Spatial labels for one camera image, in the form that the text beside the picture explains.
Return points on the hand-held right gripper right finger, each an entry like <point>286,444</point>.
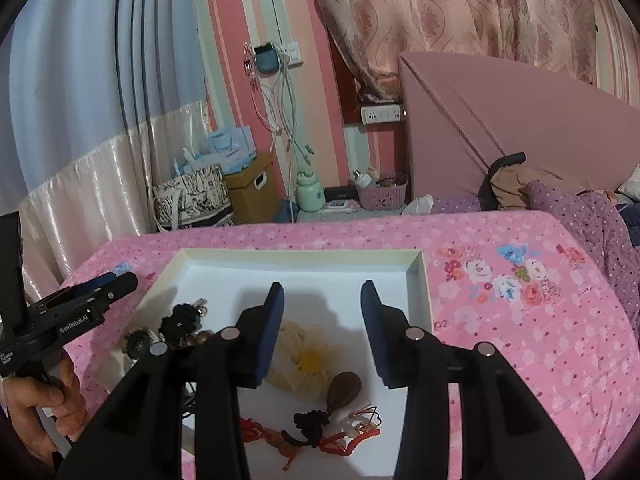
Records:
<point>375,330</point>

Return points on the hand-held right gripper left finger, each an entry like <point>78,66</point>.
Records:
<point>270,330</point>

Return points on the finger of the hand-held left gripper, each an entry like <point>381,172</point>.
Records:
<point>107,278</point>
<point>120,287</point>

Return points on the cream flower scrunchie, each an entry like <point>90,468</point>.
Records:
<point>300,345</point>

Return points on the black scrunchie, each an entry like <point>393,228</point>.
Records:
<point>180,322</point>

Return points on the white shallow box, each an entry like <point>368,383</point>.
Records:
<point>320,280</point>

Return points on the person's left hand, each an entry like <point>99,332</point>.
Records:
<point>30,405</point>

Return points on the black white patterned tote bag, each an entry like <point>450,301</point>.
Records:
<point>192,200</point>

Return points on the white tissue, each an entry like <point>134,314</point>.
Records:
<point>417,205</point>

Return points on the pink plastic basket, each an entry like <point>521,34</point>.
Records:
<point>382,197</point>

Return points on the brown cardboard box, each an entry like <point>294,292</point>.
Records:
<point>250,195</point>

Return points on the green water bottle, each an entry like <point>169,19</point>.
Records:
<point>307,195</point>

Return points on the light blue gift bag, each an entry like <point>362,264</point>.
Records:
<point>232,142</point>
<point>195,162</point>

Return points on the blue and white curtain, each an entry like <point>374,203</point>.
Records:
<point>75,85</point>

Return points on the brown cloth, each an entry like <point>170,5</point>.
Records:
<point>515,185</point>

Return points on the white power strip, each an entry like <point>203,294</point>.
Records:
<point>382,113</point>

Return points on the purple dotted quilt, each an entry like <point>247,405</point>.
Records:
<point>575,210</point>

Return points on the pink padded headboard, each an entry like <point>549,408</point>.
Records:
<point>525,125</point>

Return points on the blue pouch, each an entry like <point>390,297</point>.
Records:
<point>267,60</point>

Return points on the white cloth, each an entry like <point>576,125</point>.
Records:
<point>631,180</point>

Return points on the pink patterned curtain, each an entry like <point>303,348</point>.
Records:
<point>450,10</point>

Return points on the white wall outlet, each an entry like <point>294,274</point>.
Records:
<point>291,54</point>

